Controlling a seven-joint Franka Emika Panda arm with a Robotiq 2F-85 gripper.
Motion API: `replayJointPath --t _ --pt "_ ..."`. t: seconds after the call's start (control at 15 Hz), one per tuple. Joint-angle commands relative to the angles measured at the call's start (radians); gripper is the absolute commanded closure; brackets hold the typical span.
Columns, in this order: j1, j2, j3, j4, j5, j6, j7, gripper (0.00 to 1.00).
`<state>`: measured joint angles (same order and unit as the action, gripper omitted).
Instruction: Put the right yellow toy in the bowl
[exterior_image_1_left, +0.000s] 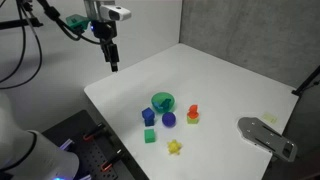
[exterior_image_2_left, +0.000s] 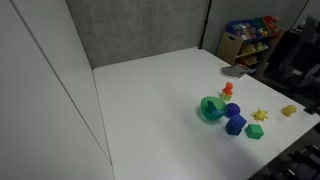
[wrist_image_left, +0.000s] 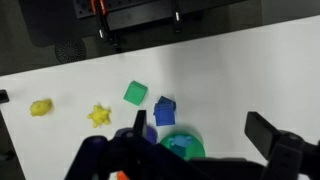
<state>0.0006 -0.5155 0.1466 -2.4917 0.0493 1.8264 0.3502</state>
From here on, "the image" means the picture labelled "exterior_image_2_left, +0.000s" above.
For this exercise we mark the black vertical pole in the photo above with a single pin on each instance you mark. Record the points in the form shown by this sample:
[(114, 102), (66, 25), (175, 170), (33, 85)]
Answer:
[(204, 26)]

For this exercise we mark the black table clamp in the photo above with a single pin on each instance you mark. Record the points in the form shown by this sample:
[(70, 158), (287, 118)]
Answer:
[(312, 109)]

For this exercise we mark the green toy cube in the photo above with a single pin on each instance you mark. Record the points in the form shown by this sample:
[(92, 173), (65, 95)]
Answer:
[(254, 131)]

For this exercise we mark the orange toy figure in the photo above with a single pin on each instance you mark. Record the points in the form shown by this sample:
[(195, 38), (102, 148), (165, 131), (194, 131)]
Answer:
[(228, 88)]

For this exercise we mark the green plastic bowl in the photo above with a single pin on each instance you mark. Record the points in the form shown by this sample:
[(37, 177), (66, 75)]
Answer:
[(204, 112)]

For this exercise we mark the blue toy cube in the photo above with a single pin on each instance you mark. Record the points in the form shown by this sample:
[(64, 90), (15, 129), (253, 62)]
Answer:
[(238, 120), (232, 129)]

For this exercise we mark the yellow rubber duck toy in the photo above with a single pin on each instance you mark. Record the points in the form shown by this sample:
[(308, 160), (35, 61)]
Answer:
[(288, 110)]

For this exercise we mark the yellow spiky star toy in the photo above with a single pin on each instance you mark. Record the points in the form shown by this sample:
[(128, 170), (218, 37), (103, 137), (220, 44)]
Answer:
[(259, 114)]

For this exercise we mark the wooden toy shelf with bins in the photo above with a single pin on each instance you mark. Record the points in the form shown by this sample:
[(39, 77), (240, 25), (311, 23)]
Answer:
[(230, 45)]

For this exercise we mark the grey metal mounting plate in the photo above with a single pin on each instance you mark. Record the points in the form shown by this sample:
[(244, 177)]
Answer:
[(234, 71)]

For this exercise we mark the black office chair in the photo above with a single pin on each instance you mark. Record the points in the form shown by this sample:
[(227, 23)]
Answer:
[(300, 56)]

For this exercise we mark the yellow-green toy block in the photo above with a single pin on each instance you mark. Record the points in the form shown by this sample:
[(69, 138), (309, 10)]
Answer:
[(226, 97)]

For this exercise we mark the blue toy figure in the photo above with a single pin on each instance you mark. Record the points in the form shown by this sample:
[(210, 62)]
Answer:
[(211, 106)]

